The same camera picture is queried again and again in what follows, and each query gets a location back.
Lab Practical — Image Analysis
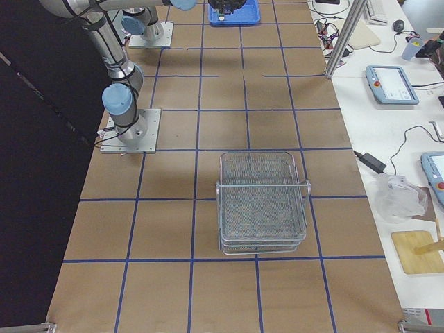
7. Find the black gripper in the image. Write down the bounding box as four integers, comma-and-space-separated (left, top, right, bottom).
208, 0, 246, 13

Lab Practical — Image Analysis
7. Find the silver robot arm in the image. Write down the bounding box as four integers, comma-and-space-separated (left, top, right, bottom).
121, 0, 246, 42
41, 1, 196, 153

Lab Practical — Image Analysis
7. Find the blue plastic tray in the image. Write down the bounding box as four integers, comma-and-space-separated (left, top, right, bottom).
207, 0, 261, 26

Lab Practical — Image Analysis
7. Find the beige mouse pad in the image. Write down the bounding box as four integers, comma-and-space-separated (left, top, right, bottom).
348, 20, 381, 49

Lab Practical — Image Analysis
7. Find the white keyboard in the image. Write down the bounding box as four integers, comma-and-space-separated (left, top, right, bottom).
364, 0, 388, 25

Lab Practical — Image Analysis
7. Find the black computer mouse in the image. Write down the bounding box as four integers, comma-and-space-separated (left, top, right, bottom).
392, 19, 404, 33

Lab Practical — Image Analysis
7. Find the blue teach pendant far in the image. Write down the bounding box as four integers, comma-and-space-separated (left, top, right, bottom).
365, 65, 419, 105

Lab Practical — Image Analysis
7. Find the blue teach pendant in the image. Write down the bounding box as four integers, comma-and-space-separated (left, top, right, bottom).
420, 151, 444, 207
365, 65, 419, 105

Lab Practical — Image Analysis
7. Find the blue plastic cup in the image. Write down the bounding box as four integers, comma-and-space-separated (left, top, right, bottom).
401, 37, 424, 61

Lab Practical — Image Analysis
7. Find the black power adapter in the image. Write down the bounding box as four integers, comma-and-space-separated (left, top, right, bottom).
355, 151, 386, 174

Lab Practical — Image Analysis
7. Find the clear plastic bag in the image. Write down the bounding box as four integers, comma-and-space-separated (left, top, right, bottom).
375, 173, 428, 218

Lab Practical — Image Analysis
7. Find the blue teach pendant near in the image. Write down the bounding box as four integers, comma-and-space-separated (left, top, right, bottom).
420, 151, 444, 207

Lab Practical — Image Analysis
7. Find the wooden cutting board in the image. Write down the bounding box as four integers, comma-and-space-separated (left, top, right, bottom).
391, 230, 443, 275

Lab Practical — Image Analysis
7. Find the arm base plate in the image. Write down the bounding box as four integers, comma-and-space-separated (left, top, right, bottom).
100, 109, 162, 153
128, 21, 174, 49

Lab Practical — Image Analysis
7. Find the aluminium frame post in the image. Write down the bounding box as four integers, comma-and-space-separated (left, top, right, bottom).
325, 0, 368, 79

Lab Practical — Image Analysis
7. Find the silver wire mesh shelf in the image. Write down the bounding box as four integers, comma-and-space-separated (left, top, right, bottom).
216, 151, 311, 255

